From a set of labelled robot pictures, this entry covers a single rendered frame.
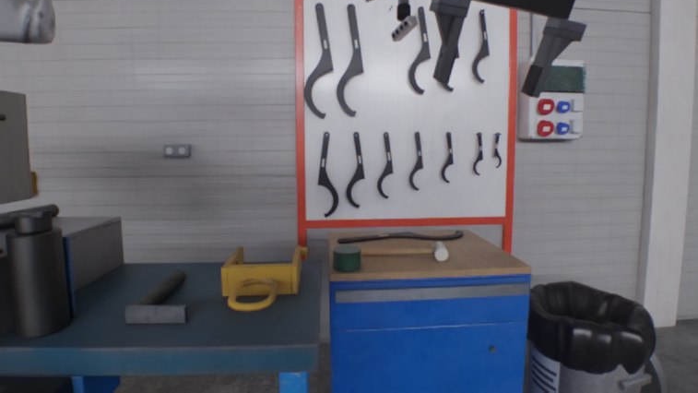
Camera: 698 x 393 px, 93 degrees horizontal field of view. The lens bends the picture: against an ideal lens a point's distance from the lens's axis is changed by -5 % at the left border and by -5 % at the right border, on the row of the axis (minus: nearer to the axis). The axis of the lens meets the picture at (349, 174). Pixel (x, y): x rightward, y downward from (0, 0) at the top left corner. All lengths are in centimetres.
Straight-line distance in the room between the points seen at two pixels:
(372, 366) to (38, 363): 98
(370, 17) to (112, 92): 174
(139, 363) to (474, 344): 109
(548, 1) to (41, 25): 78
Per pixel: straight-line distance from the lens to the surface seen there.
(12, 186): 170
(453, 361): 145
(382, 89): 236
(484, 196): 256
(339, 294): 123
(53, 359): 74
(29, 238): 73
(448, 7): 46
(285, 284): 77
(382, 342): 134
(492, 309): 141
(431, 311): 133
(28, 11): 81
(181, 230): 258
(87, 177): 283
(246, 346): 61
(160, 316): 72
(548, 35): 55
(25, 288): 76
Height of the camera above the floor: 137
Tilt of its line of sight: 5 degrees down
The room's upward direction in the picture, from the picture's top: straight up
